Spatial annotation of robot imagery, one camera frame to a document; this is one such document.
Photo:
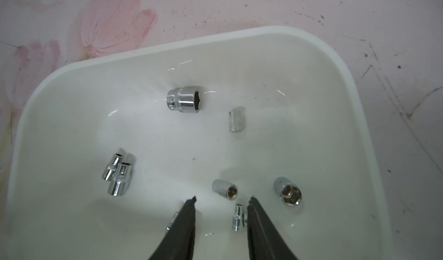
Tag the small chrome socket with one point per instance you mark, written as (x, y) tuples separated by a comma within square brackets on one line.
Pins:
[(238, 218)]

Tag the chrome socket large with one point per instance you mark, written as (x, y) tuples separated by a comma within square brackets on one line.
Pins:
[(184, 100)]

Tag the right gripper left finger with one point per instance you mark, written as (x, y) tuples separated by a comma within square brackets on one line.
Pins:
[(179, 241)]

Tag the medium chrome socket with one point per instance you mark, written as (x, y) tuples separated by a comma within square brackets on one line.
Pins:
[(287, 191)]

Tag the chrome socket hex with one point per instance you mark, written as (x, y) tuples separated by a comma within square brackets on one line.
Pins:
[(225, 189)]

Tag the short chrome socket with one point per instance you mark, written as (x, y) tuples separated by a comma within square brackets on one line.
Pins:
[(236, 121)]

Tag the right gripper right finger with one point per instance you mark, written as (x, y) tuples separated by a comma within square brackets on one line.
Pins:
[(264, 241)]

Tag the white plastic storage box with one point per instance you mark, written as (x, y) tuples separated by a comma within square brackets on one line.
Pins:
[(303, 121)]

